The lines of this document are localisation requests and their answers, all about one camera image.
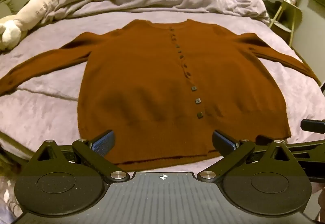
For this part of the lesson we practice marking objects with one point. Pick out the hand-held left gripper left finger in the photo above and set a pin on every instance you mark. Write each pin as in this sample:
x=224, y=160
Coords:
x=104, y=142

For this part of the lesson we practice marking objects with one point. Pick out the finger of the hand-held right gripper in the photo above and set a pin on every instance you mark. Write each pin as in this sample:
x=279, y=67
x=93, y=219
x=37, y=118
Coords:
x=312, y=126
x=304, y=149

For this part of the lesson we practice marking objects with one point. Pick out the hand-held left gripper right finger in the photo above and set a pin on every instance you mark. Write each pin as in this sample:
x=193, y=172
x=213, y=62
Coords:
x=224, y=143

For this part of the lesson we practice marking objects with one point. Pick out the brown buttoned cardigan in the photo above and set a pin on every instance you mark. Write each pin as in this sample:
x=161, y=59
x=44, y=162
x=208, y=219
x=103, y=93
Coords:
x=152, y=86

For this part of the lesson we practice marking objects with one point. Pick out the dark clothing heap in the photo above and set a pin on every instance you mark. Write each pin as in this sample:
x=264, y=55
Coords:
x=273, y=9

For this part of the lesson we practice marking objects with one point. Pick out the yellow-green side table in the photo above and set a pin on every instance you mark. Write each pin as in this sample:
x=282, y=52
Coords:
x=285, y=27

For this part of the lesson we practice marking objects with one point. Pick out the white plush toy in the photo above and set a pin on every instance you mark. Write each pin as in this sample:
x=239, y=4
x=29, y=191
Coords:
x=33, y=13

